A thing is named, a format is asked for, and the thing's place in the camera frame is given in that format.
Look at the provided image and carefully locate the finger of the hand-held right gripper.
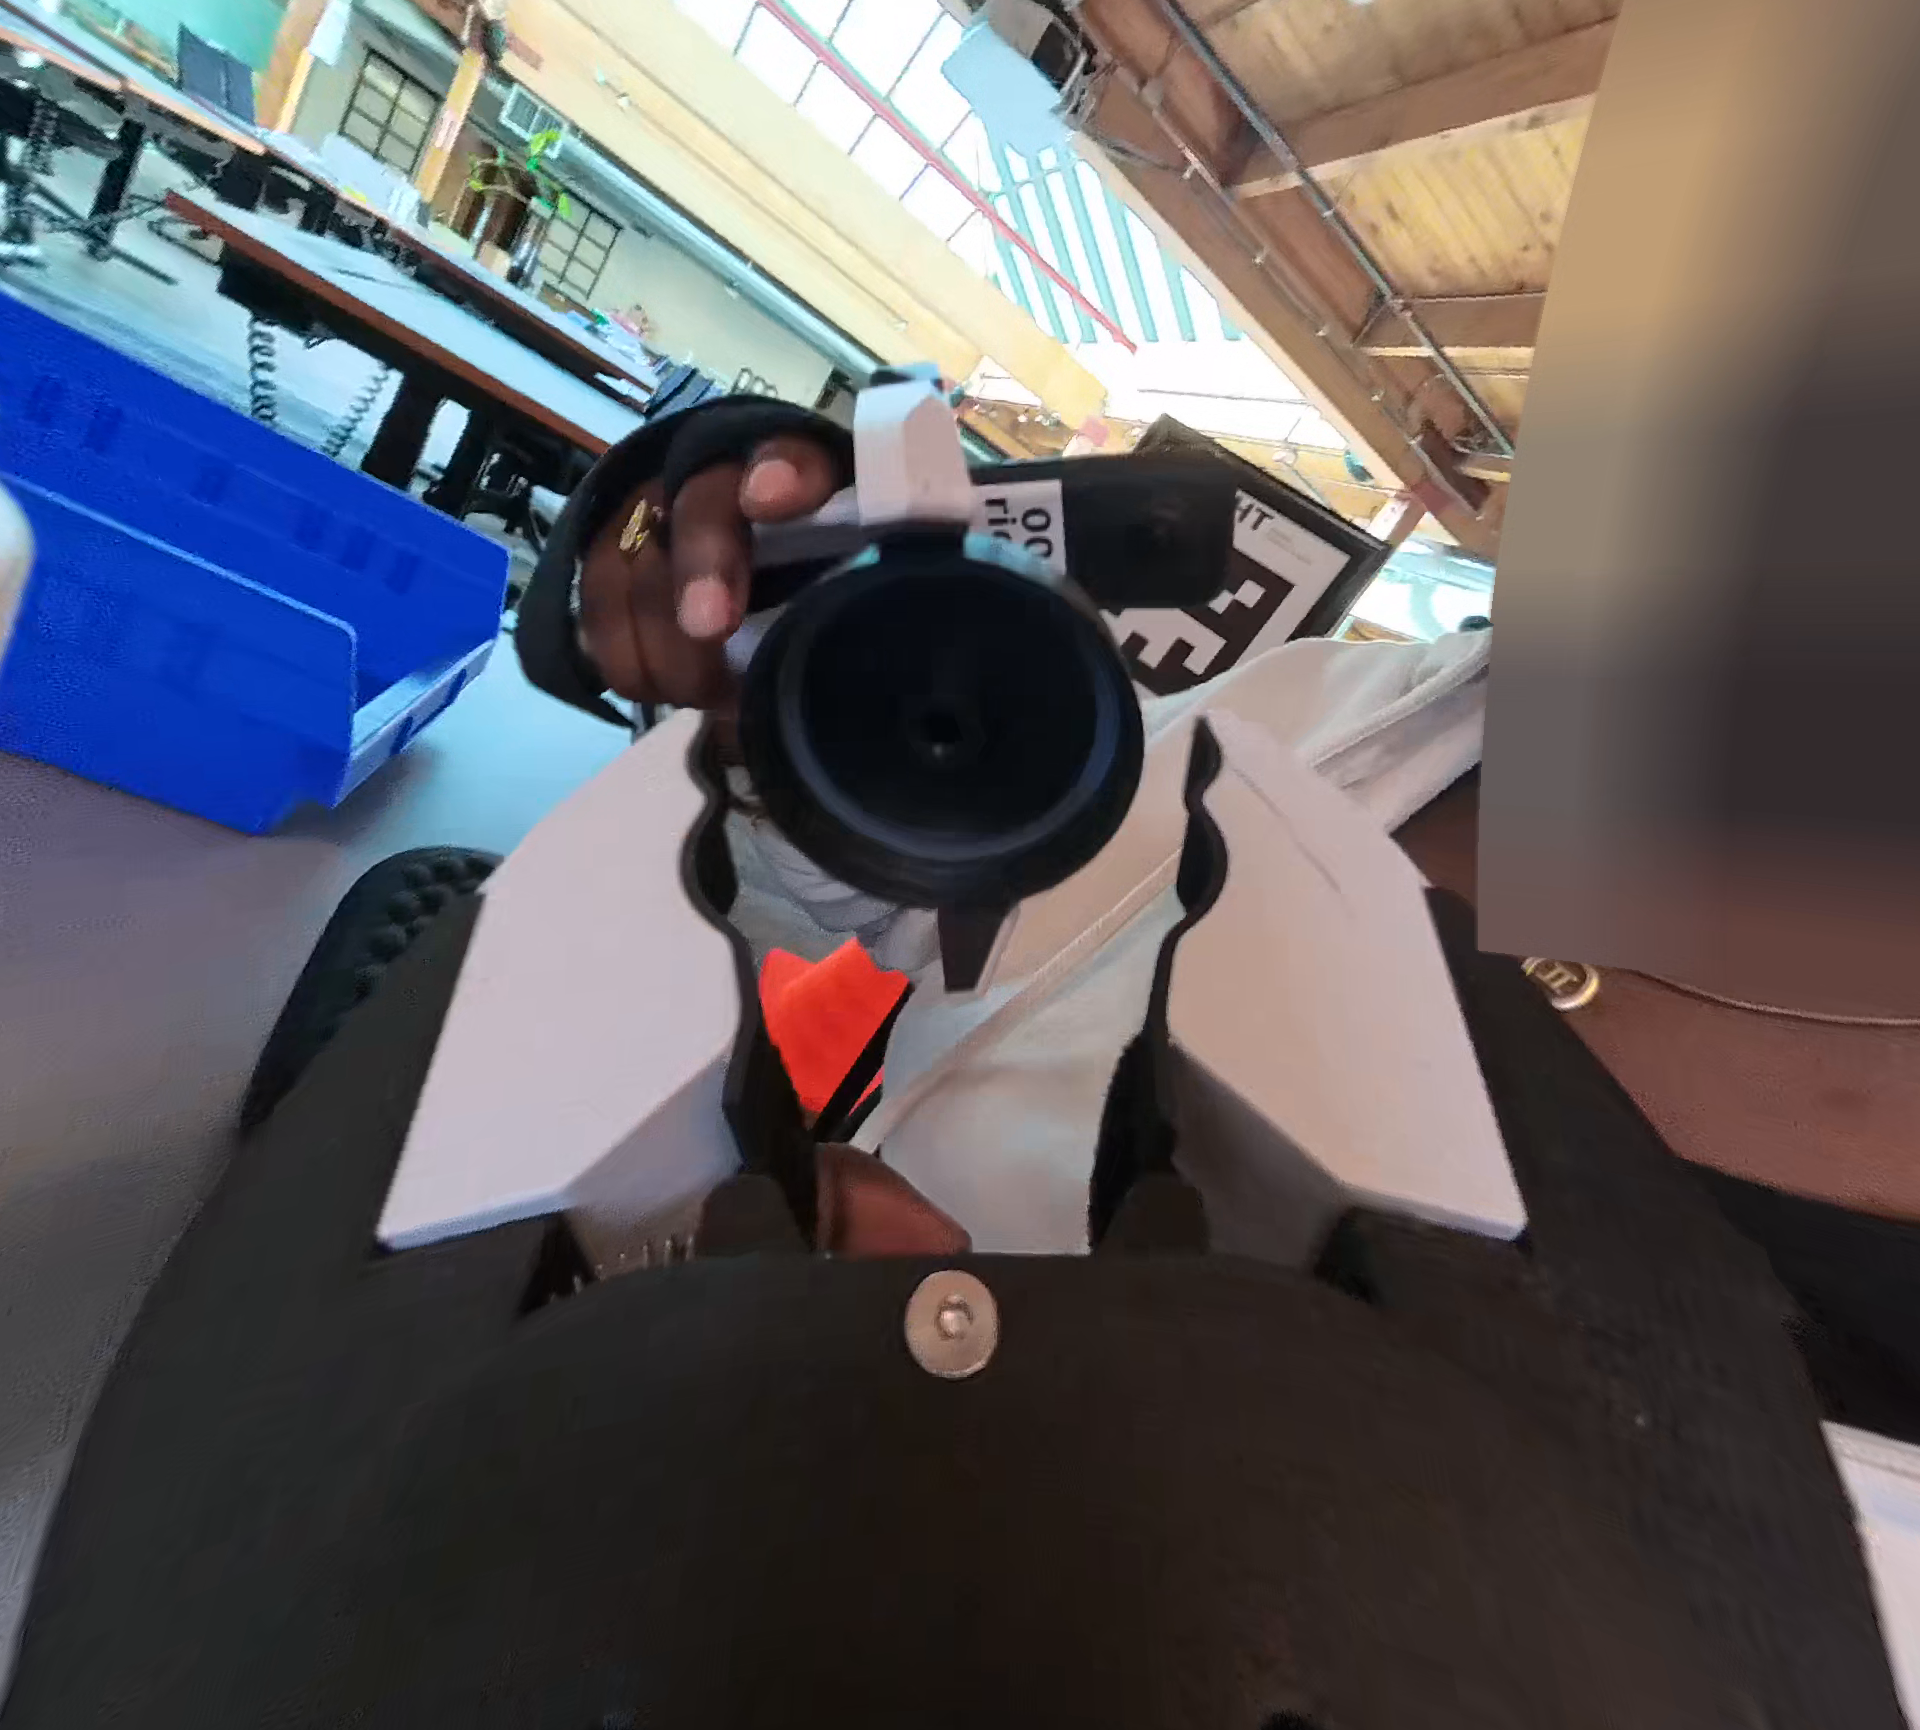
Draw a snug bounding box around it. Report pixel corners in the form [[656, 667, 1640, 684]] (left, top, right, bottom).
[[938, 896, 1024, 997], [848, 362, 979, 552]]

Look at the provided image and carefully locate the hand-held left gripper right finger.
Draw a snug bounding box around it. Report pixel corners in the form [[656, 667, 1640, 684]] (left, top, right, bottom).
[[1102, 709, 1532, 1269]]

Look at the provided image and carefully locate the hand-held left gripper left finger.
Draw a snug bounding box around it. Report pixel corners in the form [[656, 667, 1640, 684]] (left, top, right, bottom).
[[377, 716, 759, 1275]]

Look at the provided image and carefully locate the black bottle lid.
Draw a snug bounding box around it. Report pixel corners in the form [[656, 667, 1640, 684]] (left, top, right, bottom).
[[737, 545, 1146, 910]]

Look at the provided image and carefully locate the blue plastic bin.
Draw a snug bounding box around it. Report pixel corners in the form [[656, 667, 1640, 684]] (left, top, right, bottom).
[[0, 288, 511, 841]]

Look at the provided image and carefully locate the person's right forearm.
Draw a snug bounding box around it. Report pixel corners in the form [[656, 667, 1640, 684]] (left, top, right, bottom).
[[715, 626, 1502, 863]]

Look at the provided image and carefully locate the person's left hand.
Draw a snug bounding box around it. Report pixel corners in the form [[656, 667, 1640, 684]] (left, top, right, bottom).
[[816, 1143, 977, 1259]]

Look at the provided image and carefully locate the person's white hoodie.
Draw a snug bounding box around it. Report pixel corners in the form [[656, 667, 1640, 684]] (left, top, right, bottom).
[[749, 845, 1920, 1664]]

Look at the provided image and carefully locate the orange traffic cone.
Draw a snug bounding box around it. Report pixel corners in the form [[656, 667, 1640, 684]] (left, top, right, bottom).
[[759, 939, 919, 1118]]

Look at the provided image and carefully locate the person's upper chest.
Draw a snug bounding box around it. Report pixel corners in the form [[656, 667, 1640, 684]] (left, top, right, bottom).
[[1396, 786, 1920, 1179]]

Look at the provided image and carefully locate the white ceiling unit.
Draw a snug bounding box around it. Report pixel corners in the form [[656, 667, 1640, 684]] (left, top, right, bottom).
[[942, 0, 1088, 135]]

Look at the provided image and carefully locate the green potted plant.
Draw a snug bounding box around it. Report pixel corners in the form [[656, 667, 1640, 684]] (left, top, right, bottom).
[[462, 121, 576, 293]]

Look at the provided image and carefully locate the wooden office table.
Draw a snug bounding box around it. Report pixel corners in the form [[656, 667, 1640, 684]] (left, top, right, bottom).
[[165, 185, 662, 517]]

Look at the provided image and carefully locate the person's black top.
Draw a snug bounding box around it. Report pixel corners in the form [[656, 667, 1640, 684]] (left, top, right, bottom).
[[1678, 1153, 1920, 1433]]

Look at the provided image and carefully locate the gold pendant necklace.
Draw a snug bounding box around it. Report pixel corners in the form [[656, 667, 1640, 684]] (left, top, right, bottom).
[[1518, 949, 1920, 1030]]

